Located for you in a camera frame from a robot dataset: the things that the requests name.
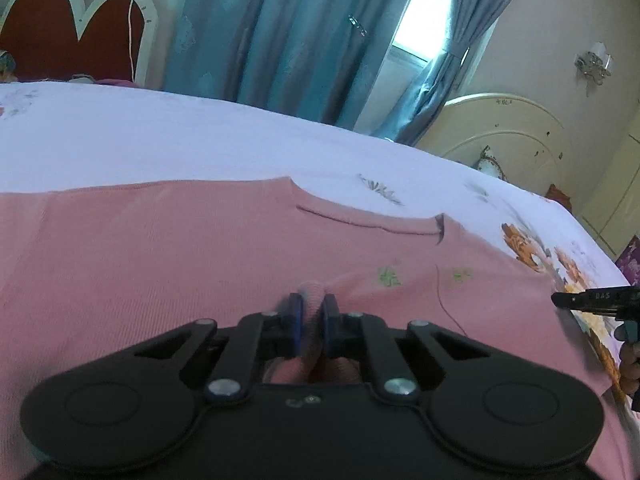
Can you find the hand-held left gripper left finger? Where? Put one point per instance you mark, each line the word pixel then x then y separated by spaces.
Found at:
pixel 295 327

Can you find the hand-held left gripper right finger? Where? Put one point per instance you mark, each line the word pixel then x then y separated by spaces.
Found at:
pixel 328 327

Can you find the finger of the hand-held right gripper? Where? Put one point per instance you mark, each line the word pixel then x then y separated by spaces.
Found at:
pixel 590 298

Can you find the pink knit garment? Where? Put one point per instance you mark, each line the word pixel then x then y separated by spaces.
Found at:
pixel 150 260

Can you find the person's right hand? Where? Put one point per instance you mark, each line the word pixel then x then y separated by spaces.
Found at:
pixel 631 375

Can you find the purple wardrobe poster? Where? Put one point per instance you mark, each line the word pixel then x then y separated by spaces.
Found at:
pixel 631 262

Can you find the red-brown cloth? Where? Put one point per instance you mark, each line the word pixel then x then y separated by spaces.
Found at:
pixel 559 195

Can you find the cream wardrobe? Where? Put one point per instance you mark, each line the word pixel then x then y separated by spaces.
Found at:
pixel 615 185

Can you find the small ornate ornament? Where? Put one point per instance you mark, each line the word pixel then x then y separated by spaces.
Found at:
pixel 489 162

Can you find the cream arched bed board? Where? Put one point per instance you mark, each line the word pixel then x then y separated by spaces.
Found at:
pixel 520 130

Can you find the white floral bedsheet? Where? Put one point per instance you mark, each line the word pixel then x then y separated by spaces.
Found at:
pixel 150 135

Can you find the tied-back blue curtain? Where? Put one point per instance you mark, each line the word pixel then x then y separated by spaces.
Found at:
pixel 450 60

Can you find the wide blue curtain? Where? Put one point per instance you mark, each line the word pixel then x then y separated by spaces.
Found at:
pixel 280 35

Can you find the metal curtain clip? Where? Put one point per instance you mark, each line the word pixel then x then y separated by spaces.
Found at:
pixel 358 24

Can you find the pink bedding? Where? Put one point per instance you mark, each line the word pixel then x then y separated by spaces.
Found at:
pixel 102 80

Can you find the bright window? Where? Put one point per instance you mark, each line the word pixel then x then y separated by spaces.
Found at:
pixel 425 20

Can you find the colourful pillow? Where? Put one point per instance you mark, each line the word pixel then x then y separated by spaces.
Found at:
pixel 7 66

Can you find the crystal wall lamp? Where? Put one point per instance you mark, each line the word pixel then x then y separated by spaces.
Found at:
pixel 594 62

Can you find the red headboard with white frame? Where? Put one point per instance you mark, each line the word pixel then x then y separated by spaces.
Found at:
pixel 45 35

